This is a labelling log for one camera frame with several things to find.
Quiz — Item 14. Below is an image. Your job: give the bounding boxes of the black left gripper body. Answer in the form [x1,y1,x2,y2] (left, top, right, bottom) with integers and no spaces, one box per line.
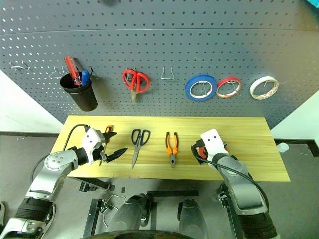
[93,131,111,165]

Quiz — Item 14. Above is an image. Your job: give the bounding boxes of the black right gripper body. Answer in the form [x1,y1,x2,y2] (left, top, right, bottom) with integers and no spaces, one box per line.
[193,139,209,163]

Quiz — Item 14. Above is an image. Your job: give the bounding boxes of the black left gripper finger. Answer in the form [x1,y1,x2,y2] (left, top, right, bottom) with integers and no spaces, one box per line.
[101,131,118,144]
[107,147,128,163]

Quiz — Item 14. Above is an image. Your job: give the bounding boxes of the large red tape roll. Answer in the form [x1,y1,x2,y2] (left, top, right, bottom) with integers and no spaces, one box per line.
[195,146,207,160]

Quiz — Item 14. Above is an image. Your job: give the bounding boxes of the orange black pliers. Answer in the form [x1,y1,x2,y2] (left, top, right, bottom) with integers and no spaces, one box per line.
[165,131,179,168]

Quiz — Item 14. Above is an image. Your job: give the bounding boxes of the grey metal pegboard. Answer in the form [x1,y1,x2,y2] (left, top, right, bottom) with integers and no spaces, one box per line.
[0,0,319,130]

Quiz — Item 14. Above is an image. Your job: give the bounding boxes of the black plastic cup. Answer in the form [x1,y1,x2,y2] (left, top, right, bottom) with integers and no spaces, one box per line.
[59,72,98,112]

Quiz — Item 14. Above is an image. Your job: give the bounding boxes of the blue tape roll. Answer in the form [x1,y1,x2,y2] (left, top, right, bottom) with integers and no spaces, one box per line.
[184,74,218,102]

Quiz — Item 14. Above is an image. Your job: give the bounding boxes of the dark rounded shape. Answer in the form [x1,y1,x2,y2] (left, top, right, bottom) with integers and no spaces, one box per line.
[109,193,153,239]
[177,199,209,239]

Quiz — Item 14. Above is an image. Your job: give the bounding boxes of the small red tape roll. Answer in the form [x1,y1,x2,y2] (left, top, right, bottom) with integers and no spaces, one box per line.
[216,77,243,99]

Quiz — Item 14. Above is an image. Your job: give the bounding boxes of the white tape roll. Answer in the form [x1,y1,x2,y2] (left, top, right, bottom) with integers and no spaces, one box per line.
[249,76,279,100]

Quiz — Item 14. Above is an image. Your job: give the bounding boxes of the white plastic object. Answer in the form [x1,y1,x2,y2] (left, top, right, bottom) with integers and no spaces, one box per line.
[276,142,290,154]

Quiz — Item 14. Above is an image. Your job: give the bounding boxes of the orange black handled screwdriver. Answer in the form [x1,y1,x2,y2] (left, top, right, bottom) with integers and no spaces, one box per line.
[99,124,115,166]

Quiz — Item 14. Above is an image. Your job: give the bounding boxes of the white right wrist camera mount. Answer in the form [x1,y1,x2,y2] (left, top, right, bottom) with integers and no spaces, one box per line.
[200,128,229,162]

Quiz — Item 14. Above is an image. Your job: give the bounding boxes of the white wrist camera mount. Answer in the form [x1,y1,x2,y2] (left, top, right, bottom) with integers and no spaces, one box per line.
[81,128,103,165]
[200,128,229,162]

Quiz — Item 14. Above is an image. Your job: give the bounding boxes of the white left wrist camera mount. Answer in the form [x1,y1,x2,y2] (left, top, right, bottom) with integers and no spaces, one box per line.
[81,128,103,165]

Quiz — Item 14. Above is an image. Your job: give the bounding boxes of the black handled scissors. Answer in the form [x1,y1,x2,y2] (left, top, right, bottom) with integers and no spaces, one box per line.
[131,128,151,169]

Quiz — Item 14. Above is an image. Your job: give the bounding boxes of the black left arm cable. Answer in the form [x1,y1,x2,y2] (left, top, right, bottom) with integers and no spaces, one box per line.
[31,123,90,182]

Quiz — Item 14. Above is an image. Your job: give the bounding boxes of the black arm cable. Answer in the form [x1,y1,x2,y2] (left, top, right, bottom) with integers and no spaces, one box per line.
[31,123,90,182]
[190,143,270,212]

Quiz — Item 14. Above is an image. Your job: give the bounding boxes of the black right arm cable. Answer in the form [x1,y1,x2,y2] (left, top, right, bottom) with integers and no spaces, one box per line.
[190,143,270,212]

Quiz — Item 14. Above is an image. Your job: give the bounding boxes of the white wire loop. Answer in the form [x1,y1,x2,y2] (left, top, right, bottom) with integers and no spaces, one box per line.
[101,194,127,227]

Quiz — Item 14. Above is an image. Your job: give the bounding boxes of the black metal table frame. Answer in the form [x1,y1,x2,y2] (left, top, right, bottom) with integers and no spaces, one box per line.
[79,177,244,239]

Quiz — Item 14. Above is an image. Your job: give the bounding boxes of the red handled scissors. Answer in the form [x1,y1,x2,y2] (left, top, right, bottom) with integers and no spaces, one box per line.
[122,69,151,104]

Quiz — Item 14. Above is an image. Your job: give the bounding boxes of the steel wire pliers holder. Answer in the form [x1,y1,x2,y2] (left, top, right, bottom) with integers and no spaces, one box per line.
[160,66,175,80]

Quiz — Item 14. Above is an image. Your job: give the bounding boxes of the red handled screwdriver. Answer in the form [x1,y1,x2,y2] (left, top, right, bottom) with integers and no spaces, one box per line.
[64,56,83,87]

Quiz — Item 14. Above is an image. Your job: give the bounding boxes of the steel wire hook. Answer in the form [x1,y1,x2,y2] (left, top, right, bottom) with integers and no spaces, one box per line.
[49,66,66,79]
[9,61,30,72]

